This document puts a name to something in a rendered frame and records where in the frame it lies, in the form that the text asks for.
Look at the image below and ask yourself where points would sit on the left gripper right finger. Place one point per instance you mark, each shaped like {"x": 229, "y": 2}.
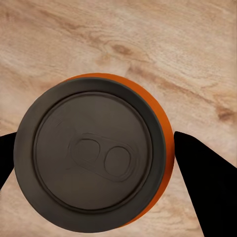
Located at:
{"x": 212, "y": 185}

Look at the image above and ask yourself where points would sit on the can of soda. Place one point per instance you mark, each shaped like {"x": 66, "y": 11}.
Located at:
{"x": 94, "y": 153}

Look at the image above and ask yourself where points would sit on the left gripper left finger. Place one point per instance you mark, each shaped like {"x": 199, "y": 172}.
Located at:
{"x": 6, "y": 156}

